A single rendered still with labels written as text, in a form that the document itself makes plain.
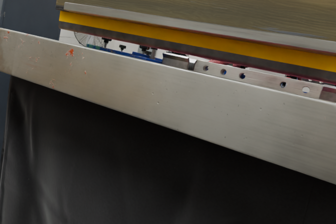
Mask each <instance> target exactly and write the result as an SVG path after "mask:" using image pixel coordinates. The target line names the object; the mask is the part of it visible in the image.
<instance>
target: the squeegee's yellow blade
mask: <svg viewBox="0 0 336 224"><path fill-rule="evenodd" d="M59 21H62V22H68V23H73V24H78V25H84V26H89V27H94V28H100V29H105V30H110V31H116V32H121V33H127V34H132V35H137V36H143V37H148V38H153V39H159V40H164V41H169V42H175V43H180V44H186V45H191V46H196V47H202V48H207V49H212V50H218V51H223V52H228V53H234V54H239V55H244V56H250V57H255V58H261V59H266V60H271V61H277V62H282V63H287V64H293V65H298V66H303V67H309V68H314V69H319V70H325V71H330V72H336V57H335V56H329V55H323V54H317V53H311V52H305V51H299V50H293V49H287V48H281V47H275V46H269V45H263V44H257V43H251V42H245V41H239V40H233V39H227V38H221V37H215V36H209V35H202V34H196V33H190V32H184V31H178V30H172V29H166V28H160V27H154V26H148V25H142V24H136V23H130V22H124V21H118V20H112V19H106V18H100V17H94V16H88V15H82V14H77V13H72V12H66V11H60V15H59Z"/></svg>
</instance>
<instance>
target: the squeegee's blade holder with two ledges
mask: <svg viewBox="0 0 336 224"><path fill-rule="evenodd" d="M63 9H64V10H66V11H69V12H72V13H75V14H80V15H86V16H92V17H98V18H104V19H110V20H116V21H122V22H128V23H134V24H140V25H146V26H152V27H158V28H164V29H170V30H176V31H182V32H188V33H194V34H200V35H206V36H212V37H218V38H224V39H230V40H236V41H242V42H248V43H254V44H260V45H266V46H272V47H278V48H284V49H290V50H296V51H302V52H308V53H314V54H320V55H326V56H332V57H336V41H330V40H323V39H316V38H309V37H302V36H296V35H289V34H282V33H275V32H268V31H261V30H255V29H248V28H241V27H234V26H227V25H221V24H214V23H207V22H200V21H193V20H186V19H180V18H173V17H166V16H159V15H152V14H146V13H139V12H132V11H125V10H118V9H111V8H105V7H98V6H91V5H84V4H77V3H71V2H65V3H64V8H63Z"/></svg>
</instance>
